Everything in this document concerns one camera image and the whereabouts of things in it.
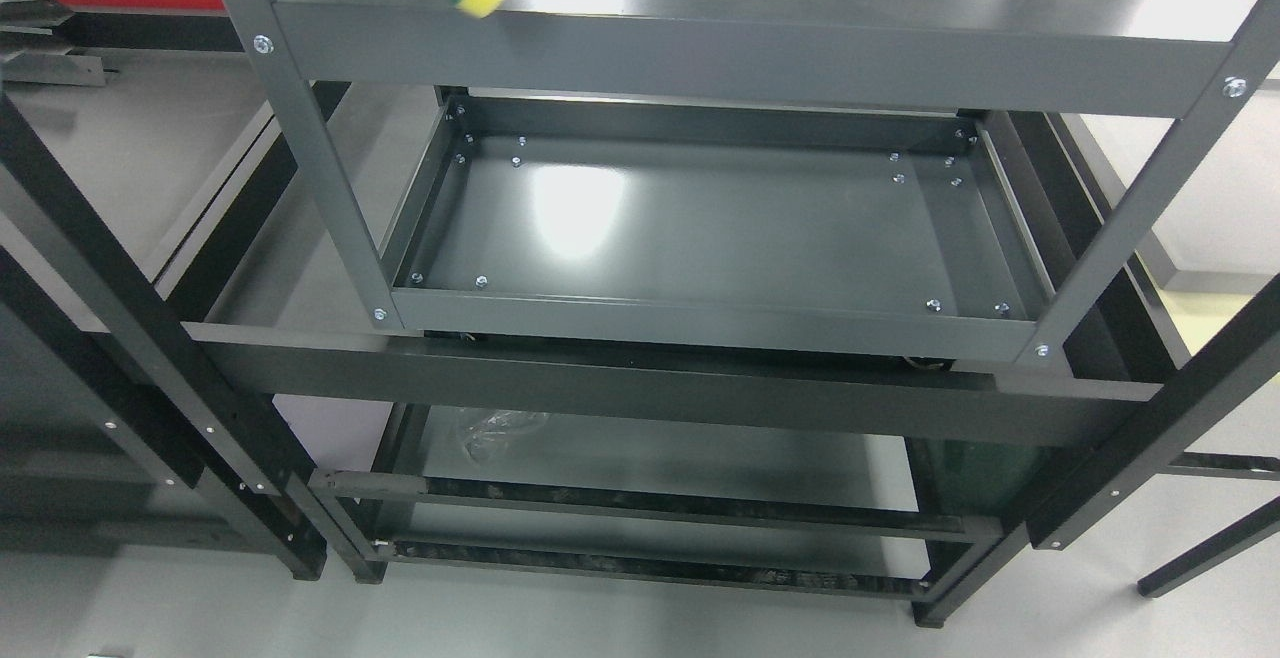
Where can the black metal rack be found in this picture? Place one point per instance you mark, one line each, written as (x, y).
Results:
(1001, 455)

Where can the grey metal shelf cart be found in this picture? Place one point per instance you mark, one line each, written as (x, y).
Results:
(954, 179)

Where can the clear plastic bag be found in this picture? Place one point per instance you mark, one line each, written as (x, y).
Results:
(485, 435)

